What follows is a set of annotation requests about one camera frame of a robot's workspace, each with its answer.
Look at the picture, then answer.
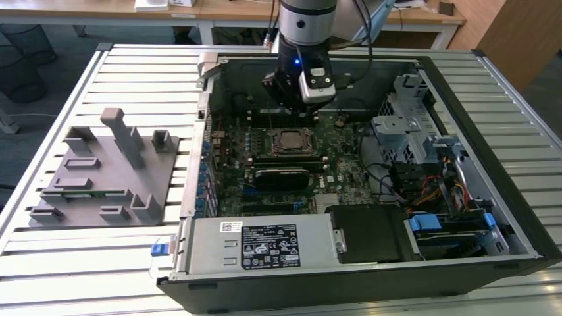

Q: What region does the silver CPU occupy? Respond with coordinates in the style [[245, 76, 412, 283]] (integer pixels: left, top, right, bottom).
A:
[[280, 130, 313, 151]]

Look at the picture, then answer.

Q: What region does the metal socket cover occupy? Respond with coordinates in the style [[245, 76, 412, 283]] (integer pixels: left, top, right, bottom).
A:
[[270, 128, 317, 156]]

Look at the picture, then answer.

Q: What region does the CPU socket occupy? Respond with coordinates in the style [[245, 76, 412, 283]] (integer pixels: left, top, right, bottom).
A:
[[270, 128, 317, 157]]

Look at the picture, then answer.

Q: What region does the metal drive cage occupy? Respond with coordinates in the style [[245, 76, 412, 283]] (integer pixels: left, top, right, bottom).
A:
[[369, 72, 445, 166]]

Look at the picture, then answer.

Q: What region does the wooden desk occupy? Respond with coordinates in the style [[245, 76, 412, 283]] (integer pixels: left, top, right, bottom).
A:
[[0, 0, 468, 45]]

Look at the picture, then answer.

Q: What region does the black graphics card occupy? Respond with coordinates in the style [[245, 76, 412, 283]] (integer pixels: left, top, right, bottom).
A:
[[252, 167, 311, 192]]

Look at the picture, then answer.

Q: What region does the green motherboard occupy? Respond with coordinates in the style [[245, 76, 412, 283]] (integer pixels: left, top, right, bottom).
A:
[[201, 110, 400, 220]]

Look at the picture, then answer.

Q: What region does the silver chipset heatsink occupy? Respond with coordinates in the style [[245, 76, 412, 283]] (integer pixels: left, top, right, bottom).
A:
[[313, 193, 343, 209]]

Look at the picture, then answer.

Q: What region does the black expansion slot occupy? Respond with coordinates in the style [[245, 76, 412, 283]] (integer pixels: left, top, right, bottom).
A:
[[242, 203, 293, 213]]

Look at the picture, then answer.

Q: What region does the wooden cabinet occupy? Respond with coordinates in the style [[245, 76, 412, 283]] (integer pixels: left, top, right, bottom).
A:
[[447, 0, 562, 93]]

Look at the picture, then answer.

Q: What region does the grey parts rack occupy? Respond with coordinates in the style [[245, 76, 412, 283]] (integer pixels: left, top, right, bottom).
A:
[[26, 107, 181, 228]]

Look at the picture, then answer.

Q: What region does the blue disk carrier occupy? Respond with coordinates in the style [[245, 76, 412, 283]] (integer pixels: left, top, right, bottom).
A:
[[407, 213, 443, 237]]

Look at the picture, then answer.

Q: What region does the green RAM stick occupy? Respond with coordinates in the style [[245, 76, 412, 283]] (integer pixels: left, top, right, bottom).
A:
[[60, 189, 126, 200]]

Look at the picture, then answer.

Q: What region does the silver power supply unit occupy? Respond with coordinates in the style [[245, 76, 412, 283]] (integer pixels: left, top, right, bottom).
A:
[[168, 213, 348, 277]]

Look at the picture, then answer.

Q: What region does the black mesh wastebasket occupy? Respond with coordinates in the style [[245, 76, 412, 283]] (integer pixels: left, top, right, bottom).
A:
[[0, 24, 57, 66], [6, 64, 48, 104]]

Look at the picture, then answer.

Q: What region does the blue case latch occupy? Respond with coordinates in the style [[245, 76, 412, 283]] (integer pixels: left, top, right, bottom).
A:
[[149, 241, 170, 258]]

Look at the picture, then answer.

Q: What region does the blue plastic clip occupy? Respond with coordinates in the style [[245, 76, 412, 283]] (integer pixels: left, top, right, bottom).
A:
[[480, 212, 499, 233]]

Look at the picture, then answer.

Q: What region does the white stand foot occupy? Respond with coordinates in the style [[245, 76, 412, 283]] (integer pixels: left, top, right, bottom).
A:
[[0, 108, 18, 134]]

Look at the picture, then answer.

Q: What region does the black PC case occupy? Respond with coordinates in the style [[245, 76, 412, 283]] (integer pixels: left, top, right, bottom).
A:
[[148, 49, 562, 316]]

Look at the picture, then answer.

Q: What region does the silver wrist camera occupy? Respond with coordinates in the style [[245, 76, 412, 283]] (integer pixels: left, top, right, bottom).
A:
[[297, 65, 337, 103]]

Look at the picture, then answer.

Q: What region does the orange yellow wire bundle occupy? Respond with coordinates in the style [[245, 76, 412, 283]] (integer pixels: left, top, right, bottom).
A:
[[405, 176, 467, 211]]

